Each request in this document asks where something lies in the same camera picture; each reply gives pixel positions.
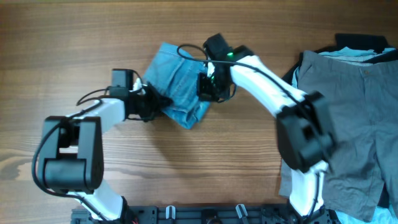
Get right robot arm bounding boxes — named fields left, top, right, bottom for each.
left=197, top=34, right=337, bottom=223

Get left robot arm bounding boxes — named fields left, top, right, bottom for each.
left=31, top=68, right=172, bottom=223

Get light blue denim jeans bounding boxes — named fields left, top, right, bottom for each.
left=144, top=42, right=210, bottom=129

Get grey folded trousers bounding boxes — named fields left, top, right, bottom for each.
left=296, top=51, right=397, bottom=222

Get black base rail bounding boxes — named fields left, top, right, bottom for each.
left=70, top=203, right=296, bottom=224

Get light blue cloth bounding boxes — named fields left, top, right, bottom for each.
left=282, top=47, right=397, bottom=88

